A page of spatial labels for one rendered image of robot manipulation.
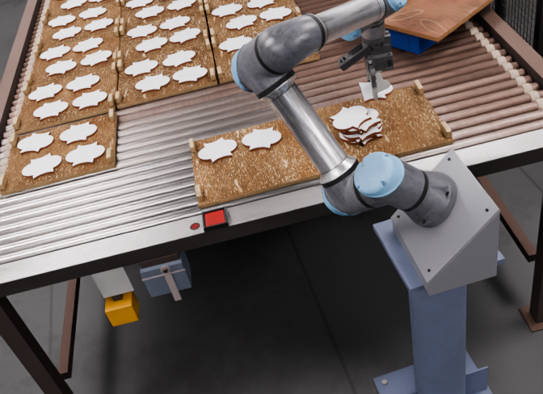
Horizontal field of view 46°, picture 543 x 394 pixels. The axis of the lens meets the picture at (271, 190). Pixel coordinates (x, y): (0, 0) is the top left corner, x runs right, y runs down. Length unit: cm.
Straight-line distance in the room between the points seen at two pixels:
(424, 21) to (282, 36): 107
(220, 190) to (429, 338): 79
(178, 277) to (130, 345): 98
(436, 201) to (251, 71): 57
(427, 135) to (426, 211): 49
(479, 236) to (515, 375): 109
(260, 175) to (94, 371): 131
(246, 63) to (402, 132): 70
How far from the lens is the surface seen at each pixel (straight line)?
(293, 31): 157
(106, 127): 255
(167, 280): 206
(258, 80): 164
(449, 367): 221
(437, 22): 254
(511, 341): 274
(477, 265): 172
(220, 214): 198
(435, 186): 169
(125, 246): 202
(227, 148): 220
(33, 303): 340
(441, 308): 196
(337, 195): 171
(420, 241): 175
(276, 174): 205
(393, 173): 159
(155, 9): 336
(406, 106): 226
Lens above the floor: 222
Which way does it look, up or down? 40 degrees down
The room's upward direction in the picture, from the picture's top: 14 degrees counter-clockwise
